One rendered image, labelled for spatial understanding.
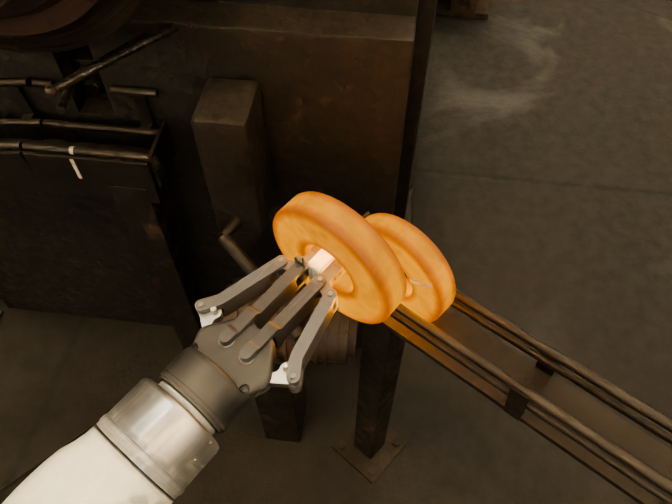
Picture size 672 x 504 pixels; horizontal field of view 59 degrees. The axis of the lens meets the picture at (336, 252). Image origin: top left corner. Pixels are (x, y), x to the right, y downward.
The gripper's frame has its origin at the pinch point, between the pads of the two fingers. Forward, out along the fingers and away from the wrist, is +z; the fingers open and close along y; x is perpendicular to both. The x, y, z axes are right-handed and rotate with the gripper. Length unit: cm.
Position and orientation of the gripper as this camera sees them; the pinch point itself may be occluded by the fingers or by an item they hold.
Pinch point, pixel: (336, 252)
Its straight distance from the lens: 58.8
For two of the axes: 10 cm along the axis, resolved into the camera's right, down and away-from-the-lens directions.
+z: 6.3, -6.6, 4.1
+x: -0.4, -5.6, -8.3
